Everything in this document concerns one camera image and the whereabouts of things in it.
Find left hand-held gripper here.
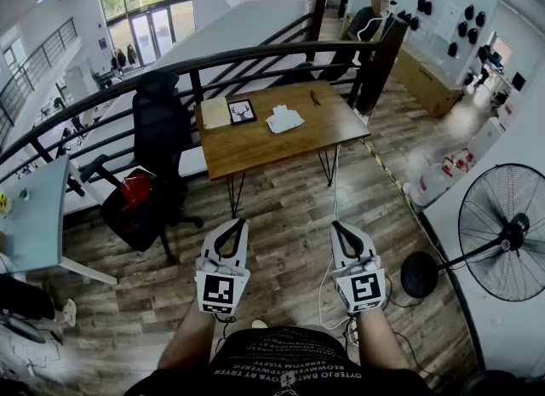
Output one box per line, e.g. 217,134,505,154
194,217,251,317

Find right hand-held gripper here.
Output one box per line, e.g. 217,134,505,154
330,220,387,315

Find white wet wipe pack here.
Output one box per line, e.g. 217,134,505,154
265,105,306,135

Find person's left forearm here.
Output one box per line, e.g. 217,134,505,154
158,298,216,372

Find person's right forearm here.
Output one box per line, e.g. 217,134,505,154
355,307,412,372

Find black hairpin table leg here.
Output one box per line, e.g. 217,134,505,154
317,146,341,187
227,171,247,220

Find yellow black hazard tape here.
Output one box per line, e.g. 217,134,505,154
360,138,422,216

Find wrapped plastic bottle pack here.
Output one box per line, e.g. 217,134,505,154
402,149,476,208

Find red bag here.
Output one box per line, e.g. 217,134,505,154
120,173,152,212

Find beige notebook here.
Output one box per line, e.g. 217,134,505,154
199,95,232,130

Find black office chair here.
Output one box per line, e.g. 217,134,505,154
79,70,204,266

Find black framed deer picture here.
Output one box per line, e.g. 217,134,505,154
227,98,259,126

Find person's black printed shirt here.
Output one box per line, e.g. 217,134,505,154
123,325,435,396

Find white storage box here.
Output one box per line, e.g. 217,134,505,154
468,117,508,161

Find long cardboard box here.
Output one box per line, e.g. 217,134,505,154
389,43,465,118

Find pale blue desk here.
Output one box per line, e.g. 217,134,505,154
0,154,118,285

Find glass entrance doors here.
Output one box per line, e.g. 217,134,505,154
97,0,197,67

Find white gooseneck holder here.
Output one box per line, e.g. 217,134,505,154
355,17,385,43

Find black metal balcony railing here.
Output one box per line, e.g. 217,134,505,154
0,17,80,148

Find white cable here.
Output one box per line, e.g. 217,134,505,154
318,145,354,331

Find black pedestal fan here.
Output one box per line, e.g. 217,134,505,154
399,163,545,302

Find white wall poster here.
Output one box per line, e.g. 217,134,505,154
436,2,461,42

